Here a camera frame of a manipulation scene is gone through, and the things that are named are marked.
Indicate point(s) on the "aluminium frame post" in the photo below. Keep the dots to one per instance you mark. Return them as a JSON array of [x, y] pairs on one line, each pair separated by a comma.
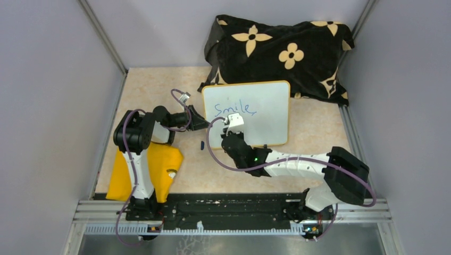
[[102, 35], [370, 5]]

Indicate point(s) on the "white whiteboard yellow frame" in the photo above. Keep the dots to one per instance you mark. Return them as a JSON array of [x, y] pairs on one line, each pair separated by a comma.
[[264, 107]]

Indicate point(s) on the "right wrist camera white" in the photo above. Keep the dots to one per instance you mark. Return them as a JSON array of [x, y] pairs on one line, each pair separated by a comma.
[[233, 123]]

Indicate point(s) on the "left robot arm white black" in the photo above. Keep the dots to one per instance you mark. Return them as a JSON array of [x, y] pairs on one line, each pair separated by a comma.
[[146, 162]]

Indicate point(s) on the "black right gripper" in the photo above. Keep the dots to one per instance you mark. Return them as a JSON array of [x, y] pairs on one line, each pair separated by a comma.
[[239, 135]]

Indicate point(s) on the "left aluminium frame post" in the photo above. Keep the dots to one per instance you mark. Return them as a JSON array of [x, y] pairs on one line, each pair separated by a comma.
[[102, 35]]

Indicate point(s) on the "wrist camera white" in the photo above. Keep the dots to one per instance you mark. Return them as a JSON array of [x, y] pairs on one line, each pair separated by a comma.
[[184, 97], [233, 123]]

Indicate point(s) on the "right aluminium frame post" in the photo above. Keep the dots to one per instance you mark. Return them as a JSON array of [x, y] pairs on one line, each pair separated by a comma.
[[370, 5]]

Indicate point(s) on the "aluminium front rail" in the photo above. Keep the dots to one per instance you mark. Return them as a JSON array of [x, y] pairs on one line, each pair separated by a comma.
[[102, 217]]

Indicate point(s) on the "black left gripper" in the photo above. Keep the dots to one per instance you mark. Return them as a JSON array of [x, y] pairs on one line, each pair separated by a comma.
[[194, 120]]

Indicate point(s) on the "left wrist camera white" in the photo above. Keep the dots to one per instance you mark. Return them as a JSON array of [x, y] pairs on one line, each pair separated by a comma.
[[184, 97]]

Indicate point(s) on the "black floral pillow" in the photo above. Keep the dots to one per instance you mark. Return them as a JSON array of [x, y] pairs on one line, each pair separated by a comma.
[[306, 55]]

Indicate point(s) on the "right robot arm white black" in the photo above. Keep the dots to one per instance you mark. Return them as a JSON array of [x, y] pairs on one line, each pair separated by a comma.
[[344, 177]]

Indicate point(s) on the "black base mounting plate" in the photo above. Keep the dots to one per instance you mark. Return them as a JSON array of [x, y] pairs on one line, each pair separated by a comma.
[[227, 211]]

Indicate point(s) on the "yellow cloth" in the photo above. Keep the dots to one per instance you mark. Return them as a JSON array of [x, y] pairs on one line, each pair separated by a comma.
[[164, 161]]

